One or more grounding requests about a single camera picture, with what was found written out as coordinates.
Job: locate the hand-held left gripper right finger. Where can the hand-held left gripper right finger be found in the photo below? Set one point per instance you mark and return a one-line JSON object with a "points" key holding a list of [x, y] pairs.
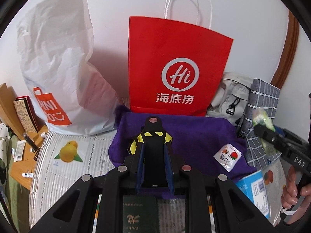
{"points": [[170, 167]]}

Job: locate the white floral pillow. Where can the white floral pillow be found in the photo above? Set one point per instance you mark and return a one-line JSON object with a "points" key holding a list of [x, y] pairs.
{"points": [[3, 133]]}

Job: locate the black bottle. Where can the black bottle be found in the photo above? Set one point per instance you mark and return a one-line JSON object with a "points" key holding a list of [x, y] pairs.
{"points": [[29, 139]]}

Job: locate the patterned notebook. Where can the patterned notebook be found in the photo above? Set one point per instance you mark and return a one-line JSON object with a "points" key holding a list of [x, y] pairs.
{"points": [[23, 116]]}

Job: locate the fruit print white packet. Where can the fruit print white packet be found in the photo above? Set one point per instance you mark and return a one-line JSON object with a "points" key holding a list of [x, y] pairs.
{"points": [[228, 156]]}

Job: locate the light green tissue packet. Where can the light green tissue packet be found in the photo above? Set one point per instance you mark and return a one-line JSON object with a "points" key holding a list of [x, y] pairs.
{"points": [[262, 117]]}

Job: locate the yellow and black mini backpack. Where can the yellow and black mini backpack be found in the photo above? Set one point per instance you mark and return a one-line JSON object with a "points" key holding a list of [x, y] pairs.
{"points": [[153, 145]]}

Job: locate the person's right hand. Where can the person's right hand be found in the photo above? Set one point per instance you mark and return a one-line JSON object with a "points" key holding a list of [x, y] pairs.
{"points": [[289, 196]]}

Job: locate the red paper bag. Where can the red paper bag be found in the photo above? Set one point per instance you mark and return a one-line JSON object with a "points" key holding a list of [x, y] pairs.
{"points": [[170, 48]]}

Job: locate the small white tube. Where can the small white tube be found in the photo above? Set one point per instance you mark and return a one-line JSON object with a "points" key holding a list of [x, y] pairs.
{"points": [[26, 174]]}

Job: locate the brown wooden door frame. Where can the brown wooden door frame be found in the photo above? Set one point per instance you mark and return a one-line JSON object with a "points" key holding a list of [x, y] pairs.
{"points": [[289, 48]]}

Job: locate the wooden bed headboard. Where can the wooden bed headboard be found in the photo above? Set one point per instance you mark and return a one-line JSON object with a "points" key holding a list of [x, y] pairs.
{"points": [[7, 102]]}

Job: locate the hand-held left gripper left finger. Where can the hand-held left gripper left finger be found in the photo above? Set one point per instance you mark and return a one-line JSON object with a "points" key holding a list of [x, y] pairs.
{"points": [[140, 167]]}

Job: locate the fruit print tablecloth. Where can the fruit print tablecloth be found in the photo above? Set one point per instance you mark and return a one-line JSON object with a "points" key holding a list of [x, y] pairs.
{"points": [[73, 174]]}

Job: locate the grey checked fabric bag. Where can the grey checked fabric bag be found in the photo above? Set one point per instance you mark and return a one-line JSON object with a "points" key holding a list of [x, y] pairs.
{"points": [[260, 97]]}

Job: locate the white sachet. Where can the white sachet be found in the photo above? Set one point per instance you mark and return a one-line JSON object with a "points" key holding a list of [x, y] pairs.
{"points": [[19, 150]]}

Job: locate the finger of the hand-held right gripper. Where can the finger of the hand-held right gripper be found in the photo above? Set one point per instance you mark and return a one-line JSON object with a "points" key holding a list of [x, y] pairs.
{"points": [[264, 132]]}

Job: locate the wooden nightstand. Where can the wooden nightstand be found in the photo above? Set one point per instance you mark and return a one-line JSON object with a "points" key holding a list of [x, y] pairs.
{"points": [[24, 165]]}

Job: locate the white plastic shopping bag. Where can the white plastic shopping bag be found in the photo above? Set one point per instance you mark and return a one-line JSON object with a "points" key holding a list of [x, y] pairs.
{"points": [[60, 65]]}

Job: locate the beige canvas bag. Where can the beige canvas bag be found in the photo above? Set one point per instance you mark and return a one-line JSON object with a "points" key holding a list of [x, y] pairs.
{"points": [[230, 89]]}

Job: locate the purple towel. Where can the purple towel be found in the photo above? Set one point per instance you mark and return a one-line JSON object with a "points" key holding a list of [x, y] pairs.
{"points": [[199, 136]]}

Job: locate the dark green box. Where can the dark green box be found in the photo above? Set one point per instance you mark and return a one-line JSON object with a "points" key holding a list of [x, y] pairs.
{"points": [[138, 213]]}

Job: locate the blue and white box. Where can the blue and white box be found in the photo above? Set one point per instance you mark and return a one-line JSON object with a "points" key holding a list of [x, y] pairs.
{"points": [[255, 191]]}

